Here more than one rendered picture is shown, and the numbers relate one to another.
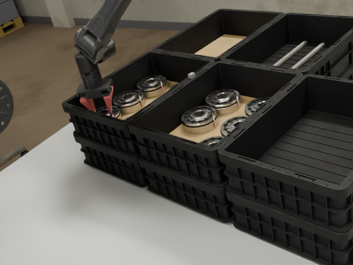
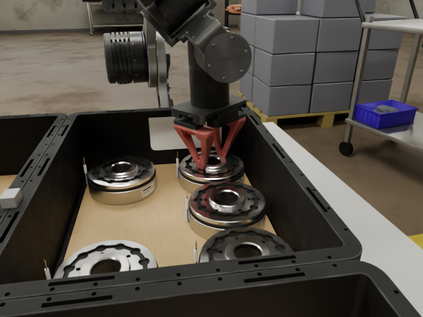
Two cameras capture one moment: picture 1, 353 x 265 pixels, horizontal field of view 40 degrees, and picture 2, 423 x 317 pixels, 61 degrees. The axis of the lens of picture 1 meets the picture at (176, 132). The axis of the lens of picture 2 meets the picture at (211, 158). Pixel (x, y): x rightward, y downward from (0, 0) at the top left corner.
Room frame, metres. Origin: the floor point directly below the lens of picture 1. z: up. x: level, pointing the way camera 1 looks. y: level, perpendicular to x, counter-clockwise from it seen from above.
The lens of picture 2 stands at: (1.61, -0.23, 1.12)
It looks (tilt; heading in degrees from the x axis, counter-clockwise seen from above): 26 degrees down; 122
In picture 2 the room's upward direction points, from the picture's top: straight up
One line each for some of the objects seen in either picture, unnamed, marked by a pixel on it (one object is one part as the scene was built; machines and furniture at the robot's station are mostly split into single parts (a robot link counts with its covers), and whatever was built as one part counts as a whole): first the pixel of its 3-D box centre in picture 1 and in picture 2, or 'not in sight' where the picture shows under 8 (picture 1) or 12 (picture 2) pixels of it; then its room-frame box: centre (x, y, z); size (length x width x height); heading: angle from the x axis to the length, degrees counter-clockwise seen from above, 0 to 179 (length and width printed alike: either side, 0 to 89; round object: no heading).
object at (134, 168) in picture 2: not in sight; (121, 168); (1.23, 0.11, 0.86); 0.05 x 0.05 x 0.01
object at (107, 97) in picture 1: (102, 100); (206, 138); (1.34, 0.19, 0.91); 0.07 x 0.07 x 0.09; 80
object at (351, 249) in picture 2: (139, 85); (167, 166); (1.36, 0.07, 0.92); 0.40 x 0.30 x 0.02; 131
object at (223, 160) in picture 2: (103, 113); (211, 162); (1.34, 0.20, 0.86); 0.05 x 0.05 x 0.01
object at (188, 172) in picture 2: (103, 114); (211, 165); (1.34, 0.20, 0.86); 0.10 x 0.10 x 0.01
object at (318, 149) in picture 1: (322, 144); not in sight; (0.90, -0.32, 0.87); 0.40 x 0.30 x 0.11; 131
